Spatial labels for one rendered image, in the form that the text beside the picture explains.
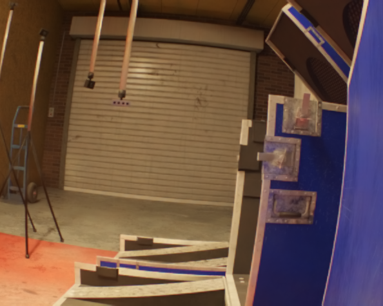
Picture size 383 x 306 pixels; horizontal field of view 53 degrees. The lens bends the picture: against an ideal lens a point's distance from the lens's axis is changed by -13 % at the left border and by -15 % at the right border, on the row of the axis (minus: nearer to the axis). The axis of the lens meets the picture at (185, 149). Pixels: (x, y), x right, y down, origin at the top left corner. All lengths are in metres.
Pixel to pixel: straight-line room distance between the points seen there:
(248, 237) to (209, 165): 5.07
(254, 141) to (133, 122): 5.16
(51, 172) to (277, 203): 6.45
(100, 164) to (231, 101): 2.38
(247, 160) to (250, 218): 0.28
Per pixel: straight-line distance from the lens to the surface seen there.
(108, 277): 2.27
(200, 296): 1.98
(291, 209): 1.32
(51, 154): 7.54
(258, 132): 2.15
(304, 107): 1.29
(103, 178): 7.24
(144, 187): 7.19
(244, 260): 2.21
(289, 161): 1.31
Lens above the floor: 0.76
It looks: 1 degrees up
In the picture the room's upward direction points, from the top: 5 degrees clockwise
